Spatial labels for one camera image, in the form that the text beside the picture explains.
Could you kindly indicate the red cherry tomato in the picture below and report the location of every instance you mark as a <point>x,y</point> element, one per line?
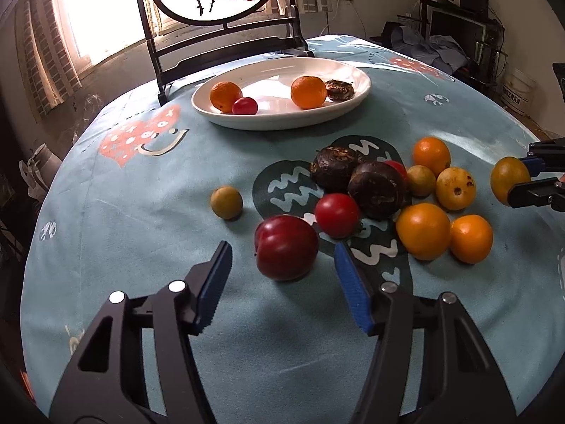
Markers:
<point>398,168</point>
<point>245,106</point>

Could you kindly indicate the black shelf with monitor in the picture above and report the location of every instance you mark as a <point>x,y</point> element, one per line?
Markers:
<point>459,22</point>

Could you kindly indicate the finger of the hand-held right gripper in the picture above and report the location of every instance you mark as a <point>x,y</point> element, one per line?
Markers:
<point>527,194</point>
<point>535,164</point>

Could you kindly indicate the spotted yellow loquat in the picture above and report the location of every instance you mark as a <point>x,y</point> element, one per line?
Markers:
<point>456,188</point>

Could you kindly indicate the dark red plum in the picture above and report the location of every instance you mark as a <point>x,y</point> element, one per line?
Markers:
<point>286,247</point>

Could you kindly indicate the large orange mandarin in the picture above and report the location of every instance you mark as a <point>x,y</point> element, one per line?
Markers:
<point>423,231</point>

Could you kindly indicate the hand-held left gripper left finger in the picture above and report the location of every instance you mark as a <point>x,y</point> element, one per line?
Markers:
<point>216,282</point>

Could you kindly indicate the grey clothes heap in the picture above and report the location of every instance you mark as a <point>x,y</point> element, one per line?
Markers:
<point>423,51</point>

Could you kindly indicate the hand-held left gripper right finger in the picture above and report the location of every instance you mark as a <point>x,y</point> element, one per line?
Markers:
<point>351,287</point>

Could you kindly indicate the white oval plate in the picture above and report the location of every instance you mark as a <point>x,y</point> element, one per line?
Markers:
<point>273,117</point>

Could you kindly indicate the dark water chestnut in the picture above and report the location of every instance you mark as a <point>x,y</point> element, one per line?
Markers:
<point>377,190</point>
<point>339,90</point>
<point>334,168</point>

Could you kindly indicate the small yellow-green citrus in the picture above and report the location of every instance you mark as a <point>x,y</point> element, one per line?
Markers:
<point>226,202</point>
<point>420,181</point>

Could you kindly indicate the white bucket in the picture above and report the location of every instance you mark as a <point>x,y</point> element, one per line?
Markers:
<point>518,88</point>

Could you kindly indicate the white kettle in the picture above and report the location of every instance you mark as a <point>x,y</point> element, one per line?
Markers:
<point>42,163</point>

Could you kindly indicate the yellow-orange citrus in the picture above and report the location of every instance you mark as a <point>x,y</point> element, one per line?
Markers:
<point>507,179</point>

